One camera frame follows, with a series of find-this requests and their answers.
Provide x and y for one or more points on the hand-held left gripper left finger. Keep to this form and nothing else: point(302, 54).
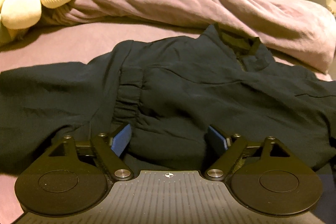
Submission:
point(121, 140)

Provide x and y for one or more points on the purple bed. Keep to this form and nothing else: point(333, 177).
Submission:
point(60, 43)

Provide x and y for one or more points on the purple duvet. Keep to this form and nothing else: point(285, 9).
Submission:
point(183, 3)

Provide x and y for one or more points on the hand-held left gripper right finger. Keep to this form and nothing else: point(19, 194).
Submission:
point(217, 141)

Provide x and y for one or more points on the dark navy jacket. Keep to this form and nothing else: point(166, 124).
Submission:
point(183, 87)

